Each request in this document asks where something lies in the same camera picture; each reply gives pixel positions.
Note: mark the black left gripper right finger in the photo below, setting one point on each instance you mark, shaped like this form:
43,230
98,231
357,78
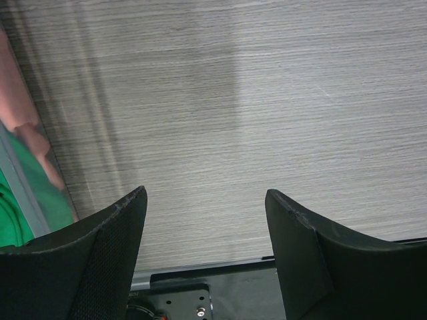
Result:
329,271

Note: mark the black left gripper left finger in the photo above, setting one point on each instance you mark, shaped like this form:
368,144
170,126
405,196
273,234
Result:
82,271

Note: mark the clear plastic storage bin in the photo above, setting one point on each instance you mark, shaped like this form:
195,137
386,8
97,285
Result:
23,130

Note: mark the green t shirt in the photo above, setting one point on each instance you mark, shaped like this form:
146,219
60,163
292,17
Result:
30,205

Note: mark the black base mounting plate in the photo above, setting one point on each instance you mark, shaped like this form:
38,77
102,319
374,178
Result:
250,290

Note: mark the pink t shirt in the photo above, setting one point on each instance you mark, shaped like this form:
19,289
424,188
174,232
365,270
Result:
19,115

